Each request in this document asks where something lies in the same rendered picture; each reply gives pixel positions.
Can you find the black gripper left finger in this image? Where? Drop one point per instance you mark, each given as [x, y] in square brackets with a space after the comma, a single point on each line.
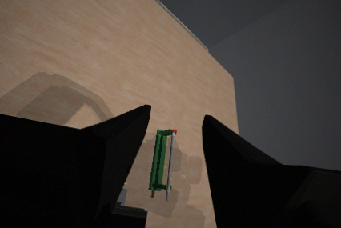
[95, 160]

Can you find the long grey pin with red head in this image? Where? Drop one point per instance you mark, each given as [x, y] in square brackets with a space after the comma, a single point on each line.
[170, 164]

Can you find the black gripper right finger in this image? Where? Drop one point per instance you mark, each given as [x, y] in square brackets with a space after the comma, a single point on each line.
[250, 189]

